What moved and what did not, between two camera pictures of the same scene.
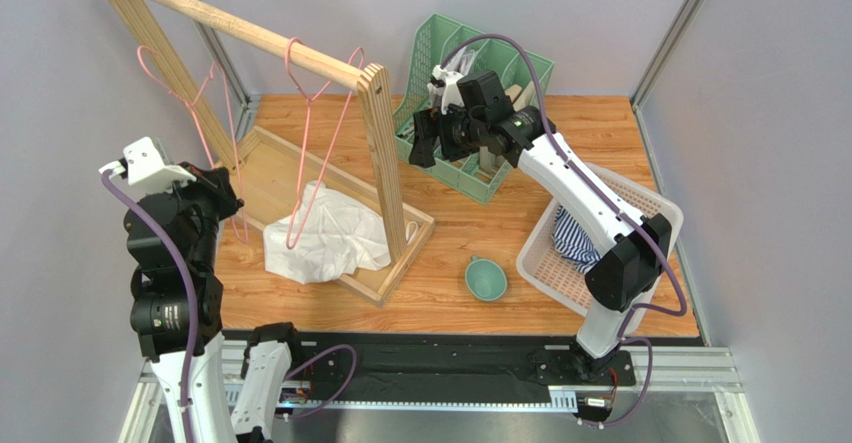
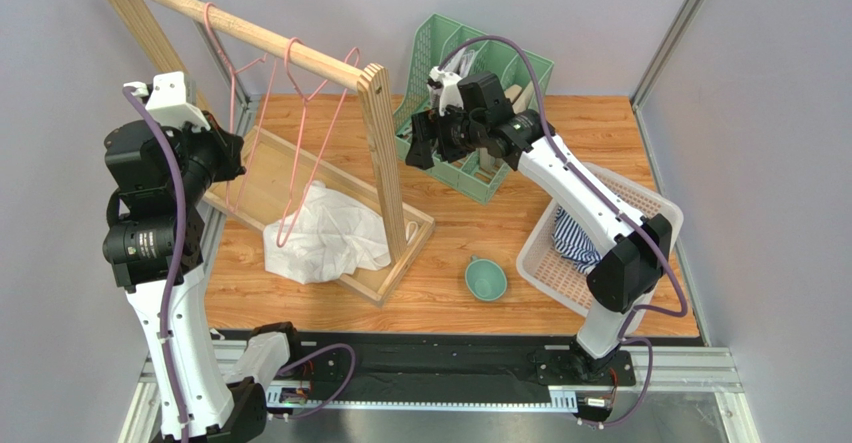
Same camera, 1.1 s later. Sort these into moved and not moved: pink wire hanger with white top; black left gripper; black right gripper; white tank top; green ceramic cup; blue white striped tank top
Moved: black left gripper; pink wire hanger with white top
Not moved: black right gripper; white tank top; green ceramic cup; blue white striped tank top
